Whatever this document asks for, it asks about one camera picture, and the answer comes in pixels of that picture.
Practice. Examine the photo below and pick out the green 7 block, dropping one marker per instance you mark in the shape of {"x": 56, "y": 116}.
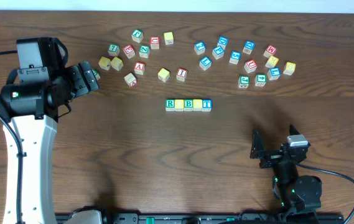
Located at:
{"x": 113, "y": 50}

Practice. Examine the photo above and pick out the green V block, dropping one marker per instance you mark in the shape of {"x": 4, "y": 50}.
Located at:
{"x": 96, "y": 74}

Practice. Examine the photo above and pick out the tilted red wooden block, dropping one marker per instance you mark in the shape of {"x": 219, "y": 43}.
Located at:
{"x": 130, "y": 79}

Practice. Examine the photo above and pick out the blue D block right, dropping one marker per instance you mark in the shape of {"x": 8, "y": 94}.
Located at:
{"x": 248, "y": 48}

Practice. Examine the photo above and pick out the green J block top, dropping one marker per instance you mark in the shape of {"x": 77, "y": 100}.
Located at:
{"x": 137, "y": 35}

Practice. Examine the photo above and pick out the blue D block upper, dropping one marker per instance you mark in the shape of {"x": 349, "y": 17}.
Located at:
{"x": 222, "y": 42}

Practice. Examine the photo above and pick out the yellow block centre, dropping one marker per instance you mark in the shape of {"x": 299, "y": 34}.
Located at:
{"x": 163, "y": 74}

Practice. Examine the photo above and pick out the green N block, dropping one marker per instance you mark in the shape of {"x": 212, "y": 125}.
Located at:
{"x": 144, "y": 51}

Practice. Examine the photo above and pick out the yellow O block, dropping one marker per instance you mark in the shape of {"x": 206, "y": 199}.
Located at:
{"x": 197, "y": 104}
{"x": 179, "y": 105}

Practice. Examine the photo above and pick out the blue T block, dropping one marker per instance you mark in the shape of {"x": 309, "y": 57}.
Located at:
{"x": 206, "y": 105}

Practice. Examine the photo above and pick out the blue L block right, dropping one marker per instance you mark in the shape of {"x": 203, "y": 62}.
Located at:
{"x": 273, "y": 73}

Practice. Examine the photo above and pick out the red u block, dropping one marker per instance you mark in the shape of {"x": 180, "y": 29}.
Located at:
{"x": 250, "y": 66}
{"x": 155, "y": 42}

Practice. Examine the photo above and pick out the yellow block far left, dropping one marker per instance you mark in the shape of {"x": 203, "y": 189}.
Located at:
{"x": 104, "y": 63}

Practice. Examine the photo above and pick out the green j block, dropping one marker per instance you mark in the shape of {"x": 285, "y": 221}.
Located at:
{"x": 243, "y": 81}
{"x": 137, "y": 35}

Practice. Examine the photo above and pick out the red A block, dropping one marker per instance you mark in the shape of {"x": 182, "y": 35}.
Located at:
{"x": 139, "y": 68}

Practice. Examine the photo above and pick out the red E block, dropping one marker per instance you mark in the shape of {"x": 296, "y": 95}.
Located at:
{"x": 129, "y": 51}

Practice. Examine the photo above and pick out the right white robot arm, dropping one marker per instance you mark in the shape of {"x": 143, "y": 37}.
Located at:
{"x": 298, "y": 194}

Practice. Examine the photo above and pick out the yellow K block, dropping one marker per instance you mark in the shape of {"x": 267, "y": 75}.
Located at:
{"x": 272, "y": 62}

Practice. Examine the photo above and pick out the green J block right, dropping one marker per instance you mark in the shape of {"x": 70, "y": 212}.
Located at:
{"x": 243, "y": 81}

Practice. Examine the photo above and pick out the red I block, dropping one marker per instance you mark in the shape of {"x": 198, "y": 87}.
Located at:
{"x": 181, "y": 74}

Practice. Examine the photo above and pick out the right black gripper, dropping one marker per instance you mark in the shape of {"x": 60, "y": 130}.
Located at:
{"x": 259, "y": 150}

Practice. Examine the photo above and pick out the yellow block top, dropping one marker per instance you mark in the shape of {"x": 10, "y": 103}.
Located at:
{"x": 169, "y": 38}

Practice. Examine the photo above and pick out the red M block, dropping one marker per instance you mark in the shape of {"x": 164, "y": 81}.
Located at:
{"x": 269, "y": 51}

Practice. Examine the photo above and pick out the red U block right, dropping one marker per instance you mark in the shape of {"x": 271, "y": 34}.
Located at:
{"x": 250, "y": 66}

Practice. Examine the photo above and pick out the blue 2 block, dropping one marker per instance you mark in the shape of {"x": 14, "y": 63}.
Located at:
{"x": 199, "y": 48}

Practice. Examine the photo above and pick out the red U block top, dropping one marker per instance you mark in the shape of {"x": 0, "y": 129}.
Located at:
{"x": 155, "y": 42}

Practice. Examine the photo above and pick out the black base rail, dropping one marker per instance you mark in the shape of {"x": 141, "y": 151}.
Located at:
{"x": 248, "y": 217}

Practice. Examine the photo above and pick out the blue 5 block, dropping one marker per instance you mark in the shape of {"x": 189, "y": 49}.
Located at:
{"x": 235, "y": 57}

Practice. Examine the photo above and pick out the blue P block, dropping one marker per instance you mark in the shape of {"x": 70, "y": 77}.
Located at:
{"x": 218, "y": 52}

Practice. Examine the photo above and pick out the green B block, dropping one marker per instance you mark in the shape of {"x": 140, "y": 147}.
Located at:
{"x": 188, "y": 105}

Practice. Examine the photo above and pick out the green R block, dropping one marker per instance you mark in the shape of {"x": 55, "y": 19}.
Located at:
{"x": 170, "y": 105}

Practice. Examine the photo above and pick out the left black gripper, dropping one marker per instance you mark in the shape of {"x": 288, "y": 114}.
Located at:
{"x": 83, "y": 76}

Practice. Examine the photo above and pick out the yellow block beside left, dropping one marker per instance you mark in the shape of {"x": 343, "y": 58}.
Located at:
{"x": 117, "y": 63}

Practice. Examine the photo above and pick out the green 4 block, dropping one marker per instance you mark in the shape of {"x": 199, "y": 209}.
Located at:
{"x": 260, "y": 79}

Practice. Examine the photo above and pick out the yellow G block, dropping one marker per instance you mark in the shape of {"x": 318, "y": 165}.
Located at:
{"x": 289, "y": 68}

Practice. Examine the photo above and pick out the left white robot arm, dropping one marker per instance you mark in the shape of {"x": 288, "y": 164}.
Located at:
{"x": 29, "y": 103}

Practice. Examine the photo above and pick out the blue L block left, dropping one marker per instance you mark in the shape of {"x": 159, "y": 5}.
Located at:
{"x": 205, "y": 63}

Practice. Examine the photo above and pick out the blue d block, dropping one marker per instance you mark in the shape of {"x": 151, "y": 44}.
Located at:
{"x": 248, "y": 48}
{"x": 222, "y": 42}

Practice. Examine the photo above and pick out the blue l block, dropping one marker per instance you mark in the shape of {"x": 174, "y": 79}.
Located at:
{"x": 273, "y": 73}
{"x": 205, "y": 63}

